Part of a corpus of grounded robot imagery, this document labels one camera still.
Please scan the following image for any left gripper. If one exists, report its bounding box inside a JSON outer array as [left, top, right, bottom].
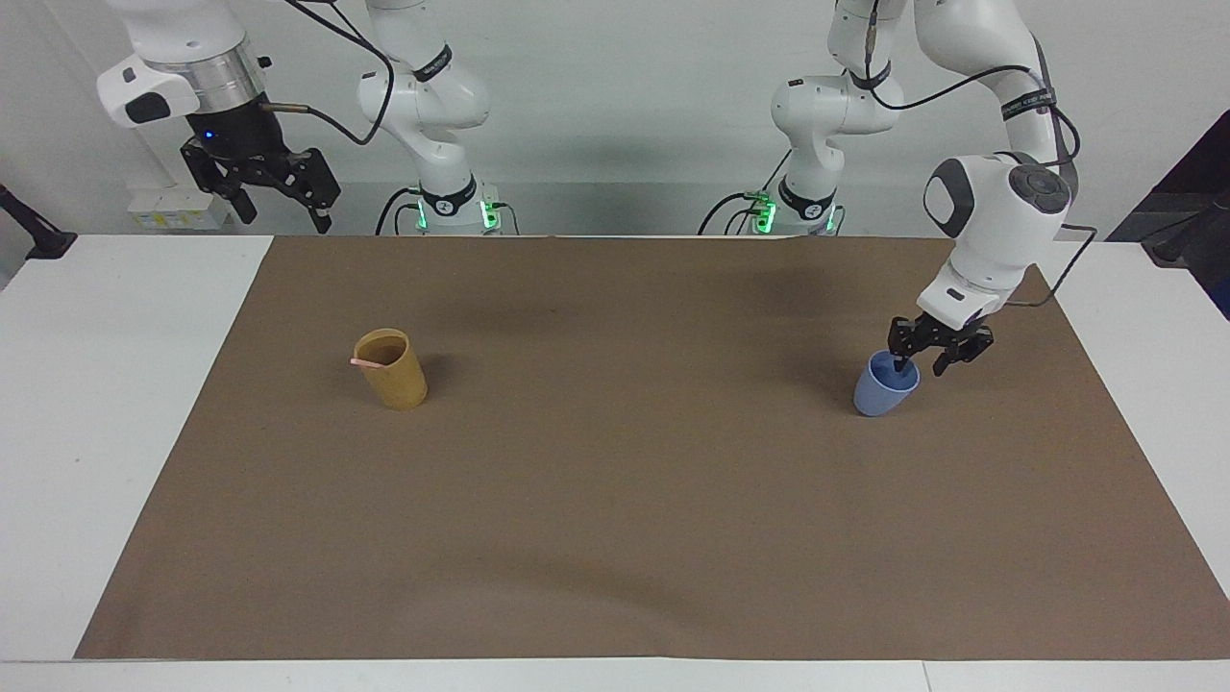
[[887, 313, 996, 377]]

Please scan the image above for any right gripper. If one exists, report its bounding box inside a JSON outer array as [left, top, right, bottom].
[[180, 96, 343, 235]]

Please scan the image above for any blue cup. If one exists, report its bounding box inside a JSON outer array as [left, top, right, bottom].
[[853, 350, 922, 418]]

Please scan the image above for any yellow cup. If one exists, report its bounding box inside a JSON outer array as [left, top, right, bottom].
[[353, 328, 429, 412]]

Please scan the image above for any black stand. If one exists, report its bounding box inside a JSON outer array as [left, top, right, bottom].
[[0, 183, 79, 262], [1105, 110, 1230, 321]]

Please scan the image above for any black cable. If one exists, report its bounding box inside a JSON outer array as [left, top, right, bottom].
[[374, 186, 425, 237], [860, 0, 1083, 176], [1004, 223, 1099, 309], [697, 190, 768, 237], [258, 0, 398, 148]]

